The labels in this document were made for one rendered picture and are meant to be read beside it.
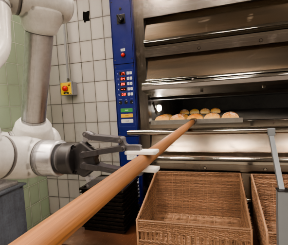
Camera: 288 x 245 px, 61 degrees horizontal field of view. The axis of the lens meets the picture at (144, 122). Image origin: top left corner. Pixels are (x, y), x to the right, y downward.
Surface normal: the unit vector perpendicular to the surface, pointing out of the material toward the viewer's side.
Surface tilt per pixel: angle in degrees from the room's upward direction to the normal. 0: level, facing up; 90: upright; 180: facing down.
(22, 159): 93
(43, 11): 123
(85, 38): 90
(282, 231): 90
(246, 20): 70
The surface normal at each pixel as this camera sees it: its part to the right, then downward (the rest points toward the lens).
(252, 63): -0.30, -0.25
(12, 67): 0.95, -0.03
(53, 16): 0.66, 0.55
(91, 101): -0.30, 0.09
